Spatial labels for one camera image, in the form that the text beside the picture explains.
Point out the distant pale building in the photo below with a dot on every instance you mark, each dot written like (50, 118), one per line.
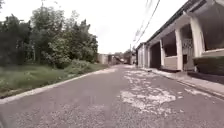
(102, 58)

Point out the grey concrete pavement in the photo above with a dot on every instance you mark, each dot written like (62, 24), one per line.
(196, 81)

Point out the white house with pillars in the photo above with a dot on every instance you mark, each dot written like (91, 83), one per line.
(181, 40)

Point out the grass verge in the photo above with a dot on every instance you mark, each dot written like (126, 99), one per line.
(36, 75)

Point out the pale concrete kerb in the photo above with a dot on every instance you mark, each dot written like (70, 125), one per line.
(50, 86)

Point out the grey asphalt road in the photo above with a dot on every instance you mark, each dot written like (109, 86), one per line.
(110, 103)

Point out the stand of green trees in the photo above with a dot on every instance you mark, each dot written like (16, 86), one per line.
(50, 36)

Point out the dark trimmed hedge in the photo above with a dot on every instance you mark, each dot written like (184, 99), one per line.
(208, 65)

